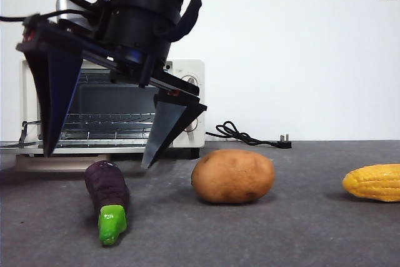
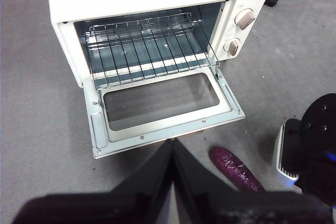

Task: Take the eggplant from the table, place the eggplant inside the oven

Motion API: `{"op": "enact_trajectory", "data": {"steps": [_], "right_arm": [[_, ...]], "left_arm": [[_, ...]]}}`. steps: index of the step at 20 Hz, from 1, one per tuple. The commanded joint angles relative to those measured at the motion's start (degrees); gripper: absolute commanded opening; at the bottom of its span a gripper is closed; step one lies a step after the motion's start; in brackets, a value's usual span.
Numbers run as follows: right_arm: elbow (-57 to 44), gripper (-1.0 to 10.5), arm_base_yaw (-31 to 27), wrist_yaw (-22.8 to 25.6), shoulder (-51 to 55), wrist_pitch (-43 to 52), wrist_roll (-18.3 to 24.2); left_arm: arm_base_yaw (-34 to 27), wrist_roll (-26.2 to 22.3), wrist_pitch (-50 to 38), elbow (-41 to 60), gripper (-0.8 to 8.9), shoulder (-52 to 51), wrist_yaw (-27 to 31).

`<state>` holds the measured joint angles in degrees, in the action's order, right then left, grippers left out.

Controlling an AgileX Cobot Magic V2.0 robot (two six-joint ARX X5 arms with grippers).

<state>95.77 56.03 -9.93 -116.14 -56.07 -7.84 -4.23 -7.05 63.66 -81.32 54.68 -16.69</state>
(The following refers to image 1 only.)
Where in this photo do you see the yellow corn cob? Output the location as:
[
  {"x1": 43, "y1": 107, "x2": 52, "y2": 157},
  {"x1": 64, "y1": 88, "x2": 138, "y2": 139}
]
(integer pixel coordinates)
[{"x1": 342, "y1": 163, "x2": 400, "y2": 203}]

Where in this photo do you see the black power cable with plug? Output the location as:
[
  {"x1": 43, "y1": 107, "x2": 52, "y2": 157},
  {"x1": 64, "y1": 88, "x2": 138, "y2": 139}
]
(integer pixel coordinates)
[{"x1": 204, "y1": 121, "x2": 293, "y2": 149}]

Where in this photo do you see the brown potato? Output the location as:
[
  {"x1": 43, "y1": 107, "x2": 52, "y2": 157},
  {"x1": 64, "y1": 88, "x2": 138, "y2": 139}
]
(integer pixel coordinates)
[{"x1": 191, "y1": 149, "x2": 276, "y2": 204}]

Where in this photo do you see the white Toshiba toaster oven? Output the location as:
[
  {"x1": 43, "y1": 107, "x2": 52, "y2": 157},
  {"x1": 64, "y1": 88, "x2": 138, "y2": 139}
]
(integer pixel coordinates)
[{"x1": 19, "y1": 58, "x2": 206, "y2": 159}]

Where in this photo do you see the purple eggplant with green stem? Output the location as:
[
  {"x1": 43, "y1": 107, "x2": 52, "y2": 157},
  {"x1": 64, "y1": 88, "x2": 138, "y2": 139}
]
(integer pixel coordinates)
[{"x1": 84, "y1": 160, "x2": 131, "y2": 247}]

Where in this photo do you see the thin black camera cable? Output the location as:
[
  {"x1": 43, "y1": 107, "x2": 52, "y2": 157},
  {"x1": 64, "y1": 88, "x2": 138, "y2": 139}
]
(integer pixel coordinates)
[{"x1": 0, "y1": 13, "x2": 41, "y2": 24}]

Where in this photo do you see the metal wire oven rack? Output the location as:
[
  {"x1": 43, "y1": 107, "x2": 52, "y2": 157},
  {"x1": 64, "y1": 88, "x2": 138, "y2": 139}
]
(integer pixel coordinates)
[{"x1": 59, "y1": 112, "x2": 157, "y2": 148}]

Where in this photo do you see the glass oven door with handle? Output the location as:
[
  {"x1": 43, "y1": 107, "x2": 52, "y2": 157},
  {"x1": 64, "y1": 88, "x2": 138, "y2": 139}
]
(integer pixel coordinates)
[{"x1": 0, "y1": 140, "x2": 148, "y2": 173}]

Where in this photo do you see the white oven knob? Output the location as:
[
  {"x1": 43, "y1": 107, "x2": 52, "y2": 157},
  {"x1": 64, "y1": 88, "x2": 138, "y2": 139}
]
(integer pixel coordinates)
[
  {"x1": 182, "y1": 74, "x2": 199, "y2": 88},
  {"x1": 184, "y1": 113, "x2": 199, "y2": 133}
]

